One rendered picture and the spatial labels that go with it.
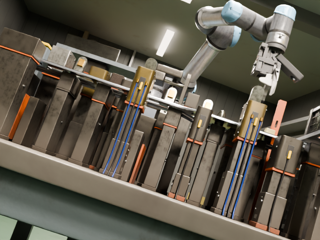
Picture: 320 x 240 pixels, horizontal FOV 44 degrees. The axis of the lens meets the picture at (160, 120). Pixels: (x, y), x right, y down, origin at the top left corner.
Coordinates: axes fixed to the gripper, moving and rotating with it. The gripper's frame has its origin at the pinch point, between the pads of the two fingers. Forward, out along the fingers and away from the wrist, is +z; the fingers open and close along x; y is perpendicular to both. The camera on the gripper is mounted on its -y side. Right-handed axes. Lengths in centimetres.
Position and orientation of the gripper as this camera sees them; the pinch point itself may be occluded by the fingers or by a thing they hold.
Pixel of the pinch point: (265, 102)
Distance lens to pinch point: 143.2
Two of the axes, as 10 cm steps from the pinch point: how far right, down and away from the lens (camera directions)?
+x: 0.0, -1.7, -9.9
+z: -3.1, 9.4, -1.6
